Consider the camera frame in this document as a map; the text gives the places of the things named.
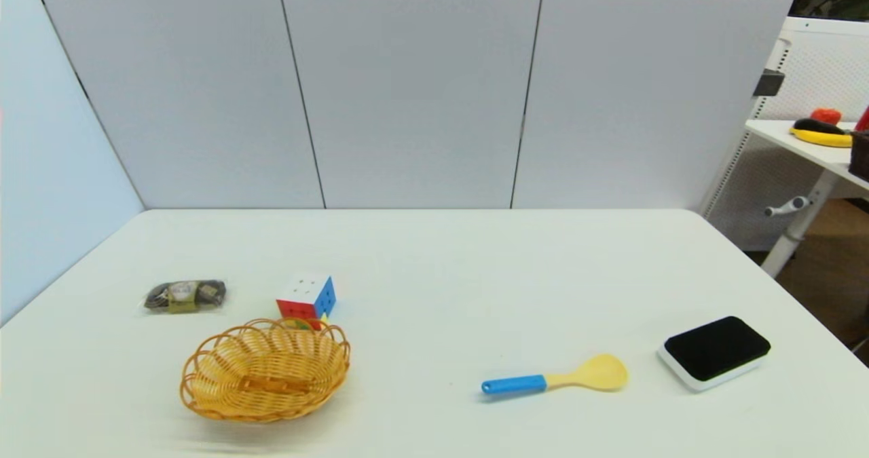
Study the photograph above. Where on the multicoloured rubiks cube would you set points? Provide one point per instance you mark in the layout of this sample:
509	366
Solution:
305	298

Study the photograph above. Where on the yellow woven basket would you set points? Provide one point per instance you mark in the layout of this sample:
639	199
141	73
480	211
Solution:
265	373

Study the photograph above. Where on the clear-wrapped chocolate pack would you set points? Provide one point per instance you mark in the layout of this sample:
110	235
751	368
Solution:
185	296

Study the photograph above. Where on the black and white eraser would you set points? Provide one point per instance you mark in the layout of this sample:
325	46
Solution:
716	348

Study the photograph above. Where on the white side desk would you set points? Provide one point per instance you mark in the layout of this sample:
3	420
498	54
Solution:
801	144

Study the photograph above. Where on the yellow banana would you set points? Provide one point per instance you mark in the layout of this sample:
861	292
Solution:
823	138

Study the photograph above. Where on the small red-orange object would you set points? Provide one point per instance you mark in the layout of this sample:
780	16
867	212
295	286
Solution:
826	115

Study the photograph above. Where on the white pegboard panel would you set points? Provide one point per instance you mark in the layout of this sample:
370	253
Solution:
821	64

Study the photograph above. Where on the dark box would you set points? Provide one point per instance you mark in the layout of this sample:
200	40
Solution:
860	155

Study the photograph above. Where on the red object at desk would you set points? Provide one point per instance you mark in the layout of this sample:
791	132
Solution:
864	120

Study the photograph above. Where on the black bracket on panel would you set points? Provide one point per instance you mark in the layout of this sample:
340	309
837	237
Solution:
769	83

